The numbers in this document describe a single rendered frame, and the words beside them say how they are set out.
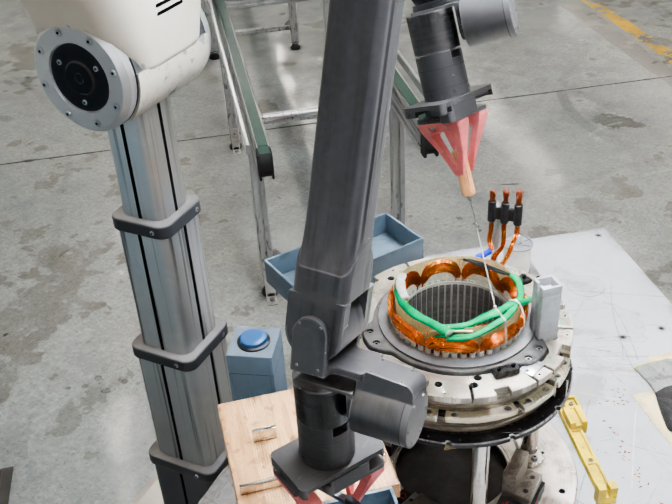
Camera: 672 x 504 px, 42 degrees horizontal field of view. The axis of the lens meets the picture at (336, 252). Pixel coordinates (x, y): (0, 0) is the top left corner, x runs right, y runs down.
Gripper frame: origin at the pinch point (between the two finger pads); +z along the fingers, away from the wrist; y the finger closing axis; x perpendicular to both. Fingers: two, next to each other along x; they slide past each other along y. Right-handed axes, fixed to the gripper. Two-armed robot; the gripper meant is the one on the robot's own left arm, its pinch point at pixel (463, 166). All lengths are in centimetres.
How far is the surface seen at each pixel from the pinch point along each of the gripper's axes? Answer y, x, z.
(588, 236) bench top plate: 79, 36, 40
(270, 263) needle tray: -3.1, 41.6, 13.7
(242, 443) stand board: -32.5, 17.1, 25.1
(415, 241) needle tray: 16.9, 28.0, 17.2
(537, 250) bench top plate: 67, 42, 39
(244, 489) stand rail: -37.8, 10.8, 26.9
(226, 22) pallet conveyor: 127, 207, -26
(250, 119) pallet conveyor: 75, 140, 3
